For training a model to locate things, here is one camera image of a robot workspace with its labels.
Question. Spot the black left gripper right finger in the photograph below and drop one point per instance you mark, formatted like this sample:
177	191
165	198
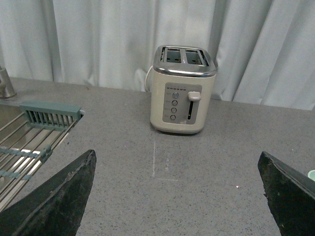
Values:
290	196

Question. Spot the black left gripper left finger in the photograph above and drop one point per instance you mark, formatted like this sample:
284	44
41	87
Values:
56	207

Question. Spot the green bowl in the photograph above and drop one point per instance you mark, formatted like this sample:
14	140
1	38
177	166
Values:
311	175

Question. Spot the green sink drying rack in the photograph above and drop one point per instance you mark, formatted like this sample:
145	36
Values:
29	133

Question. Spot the metal faucet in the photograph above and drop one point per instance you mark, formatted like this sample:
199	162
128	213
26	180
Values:
6	88

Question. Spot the white curtain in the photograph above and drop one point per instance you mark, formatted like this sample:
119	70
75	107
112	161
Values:
264	50

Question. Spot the cream toaster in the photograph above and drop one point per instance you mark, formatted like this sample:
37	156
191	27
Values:
182	83

